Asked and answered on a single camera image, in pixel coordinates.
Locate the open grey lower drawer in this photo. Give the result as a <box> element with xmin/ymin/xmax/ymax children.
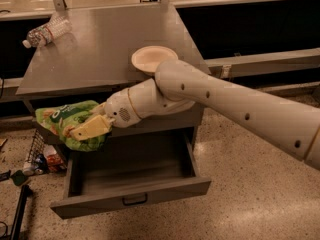
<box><xmin>50</xmin><ymin>127</ymin><xmax>211</xmax><ymax>219</ymax></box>

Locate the green rice chip bag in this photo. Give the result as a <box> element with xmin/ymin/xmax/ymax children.
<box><xmin>35</xmin><ymin>100</ymin><xmax>106</xmax><ymax>152</ymax></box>

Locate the green sponge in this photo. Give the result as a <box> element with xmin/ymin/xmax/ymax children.
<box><xmin>10</xmin><ymin>170</ymin><xmax>30</xmax><ymax>187</ymax></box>

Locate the black stand leg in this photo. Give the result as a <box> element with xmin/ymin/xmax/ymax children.
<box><xmin>10</xmin><ymin>185</ymin><xmax>32</xmax><ymax>240</ymax></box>

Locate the white paper bowl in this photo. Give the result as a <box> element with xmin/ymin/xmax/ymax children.
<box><xmin>131</xmin><ymin>46</ymin><xmax>178</xmax><ymax>75</ymax></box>

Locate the blue soda can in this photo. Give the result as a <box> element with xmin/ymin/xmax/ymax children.
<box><xmin>34</xmin><ymin>154</ymin><xmax>48</xmax><ymax>175</ymax></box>

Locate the grey drawer cabinet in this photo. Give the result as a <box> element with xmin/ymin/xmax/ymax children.
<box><xmin>15</xmin><ymin>3</ymin><xmax>213</xmax><ymax>221</ymax></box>

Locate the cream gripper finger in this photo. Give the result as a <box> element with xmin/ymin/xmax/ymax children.
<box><xmin>90</xmin><ymin>102</ymin><xmax>105</xmax><ymax>115</ymax></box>
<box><xmin>70</xmin><ymin>114</ymin><xmax>113</xmax><ymax>141</ymax></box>

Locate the wire basket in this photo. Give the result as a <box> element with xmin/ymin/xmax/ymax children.
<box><xmin>26</xmin><ymin>130</ymin><xmax>45</xmax><ymax>163</ymax></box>

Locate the orange snack packet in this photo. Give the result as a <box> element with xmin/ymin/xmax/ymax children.
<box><xmin>43</xmin><ymin>145</ymin><xmax>66</xmax><ymax>172</ymax></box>

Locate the white small bottle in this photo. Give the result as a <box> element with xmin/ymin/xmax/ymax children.
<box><xmin>22</xmin><ymin>161</ymin><xmax>35</xmax><ymax>176</ymax></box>

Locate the clear plastic water bottle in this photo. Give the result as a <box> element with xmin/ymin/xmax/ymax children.
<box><xmin>22</xmin><ymin>16</ymin><xmax>72</xmax><ymax>48</ymax></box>

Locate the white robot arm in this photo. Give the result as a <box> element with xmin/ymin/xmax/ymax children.
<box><xmin>70</xmin><ymin>60</ymin><xmax>320</xmax><ymax>170</ymax></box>

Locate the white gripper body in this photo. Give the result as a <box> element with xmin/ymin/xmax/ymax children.
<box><xmin>104</xmin><ymin>88</ymin><xmax>141</xmax><ymax>128</ymax></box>

